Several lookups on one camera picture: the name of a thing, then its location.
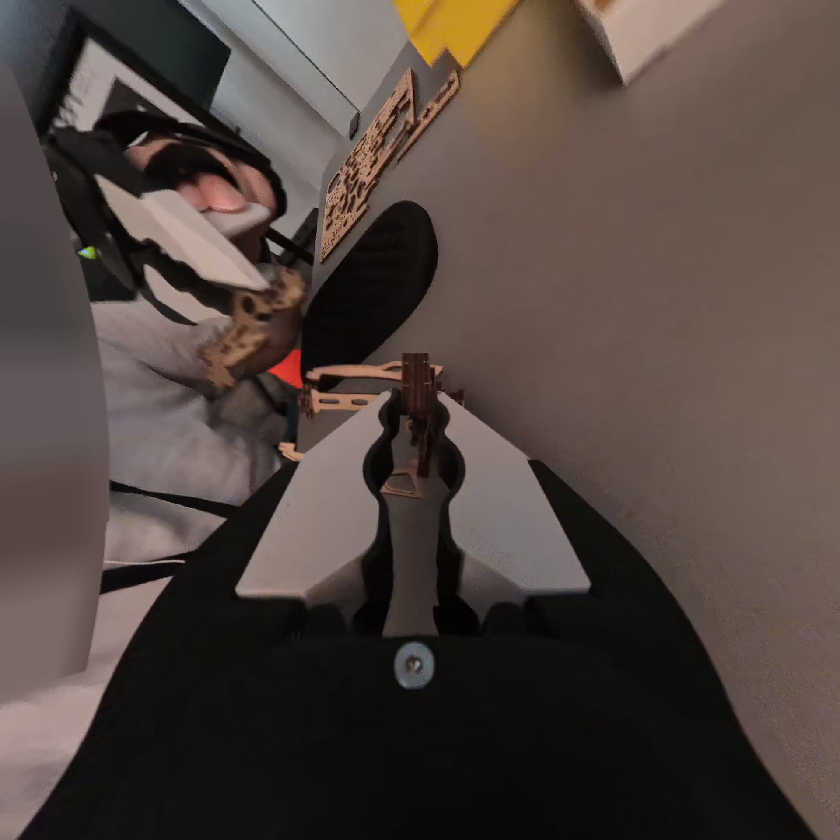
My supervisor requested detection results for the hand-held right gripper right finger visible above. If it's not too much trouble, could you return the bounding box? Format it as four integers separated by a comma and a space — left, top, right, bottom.
433, 388, 593, 634

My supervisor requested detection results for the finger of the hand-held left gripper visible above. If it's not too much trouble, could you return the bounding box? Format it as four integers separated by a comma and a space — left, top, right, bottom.
95, 174, 273, 296

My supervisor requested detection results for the person's left hand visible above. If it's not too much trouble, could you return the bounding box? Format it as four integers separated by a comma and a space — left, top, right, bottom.
126, 141, 263, 214

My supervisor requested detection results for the black harness strap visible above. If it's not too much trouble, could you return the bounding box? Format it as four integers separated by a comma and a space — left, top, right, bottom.
100, 556, 194, 595
108, 481, 234, 519

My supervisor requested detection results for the red card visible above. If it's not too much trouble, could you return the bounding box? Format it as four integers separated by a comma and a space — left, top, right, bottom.
268, 348, 304, 389

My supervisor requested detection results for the wooden mechanical model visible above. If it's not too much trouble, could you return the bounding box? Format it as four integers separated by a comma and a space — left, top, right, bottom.
279, 353, 468, 500

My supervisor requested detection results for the small wooden model part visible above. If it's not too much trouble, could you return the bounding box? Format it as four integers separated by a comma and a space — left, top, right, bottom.
199, 268, 308, 389

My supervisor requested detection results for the laser-cut wooden parts sheet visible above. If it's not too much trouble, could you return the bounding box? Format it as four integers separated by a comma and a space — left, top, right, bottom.
319, 66, 462, 265

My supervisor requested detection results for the white cardboard box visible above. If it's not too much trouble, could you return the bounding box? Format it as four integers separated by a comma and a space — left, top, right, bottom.
576, 0, 729, 86

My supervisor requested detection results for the yellow plastic bin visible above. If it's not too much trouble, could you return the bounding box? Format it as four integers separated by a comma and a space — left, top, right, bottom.
392, 0, 522, 68

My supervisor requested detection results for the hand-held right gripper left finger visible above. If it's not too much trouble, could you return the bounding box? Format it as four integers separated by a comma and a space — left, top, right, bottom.
234, 387, 403, 634

